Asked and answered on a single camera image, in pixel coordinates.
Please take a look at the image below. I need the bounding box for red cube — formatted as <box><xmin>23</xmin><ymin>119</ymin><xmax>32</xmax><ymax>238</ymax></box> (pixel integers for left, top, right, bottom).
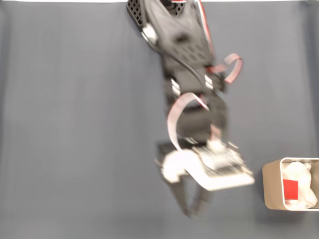
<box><xmin>283</xmin><ymin>179</ymin><xmax>299</xmax><ymax>201</ymax></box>

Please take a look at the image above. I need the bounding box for tan open box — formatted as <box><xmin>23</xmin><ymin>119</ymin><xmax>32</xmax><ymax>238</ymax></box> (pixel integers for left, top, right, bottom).
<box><xmin>261</xmin><ymin>157</ymin><xmax>319</xmax><ymax>212</ymax></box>

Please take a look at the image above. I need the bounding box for blue table mat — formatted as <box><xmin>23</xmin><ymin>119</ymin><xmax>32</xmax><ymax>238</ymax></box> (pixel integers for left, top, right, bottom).
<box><xmin>0</xmin><ymin>1</ymin><xmax>319</xmax><ymax>239</ymax></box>

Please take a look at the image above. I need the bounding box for white crumpled paper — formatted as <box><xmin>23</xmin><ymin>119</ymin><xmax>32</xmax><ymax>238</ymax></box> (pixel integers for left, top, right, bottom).
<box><xmin>283</xmin><ymin>161</ymin><xmax>319</xmax><ymax>210</ymax></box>

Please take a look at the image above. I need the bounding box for grey flat ribbon cable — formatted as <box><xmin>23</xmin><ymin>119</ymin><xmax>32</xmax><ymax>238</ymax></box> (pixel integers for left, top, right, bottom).
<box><xmin>166</xmin><ymin>92</ymin><xmax>210</xmax><ymax>152</ymax></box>

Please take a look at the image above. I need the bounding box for white gripper camera module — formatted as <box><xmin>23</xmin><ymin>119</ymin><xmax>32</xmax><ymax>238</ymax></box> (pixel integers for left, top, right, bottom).
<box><xmin>160</xmin><ymin>140</ymin><xmax>256</xmax><ymax>192</ymax></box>

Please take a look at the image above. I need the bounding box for red white servo cable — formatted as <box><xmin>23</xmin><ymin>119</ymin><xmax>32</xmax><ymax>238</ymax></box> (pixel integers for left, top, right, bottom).
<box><xmin>197</xmin><ymin>0</ymin><xmax>244</xmax><ymax>85</ymax></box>

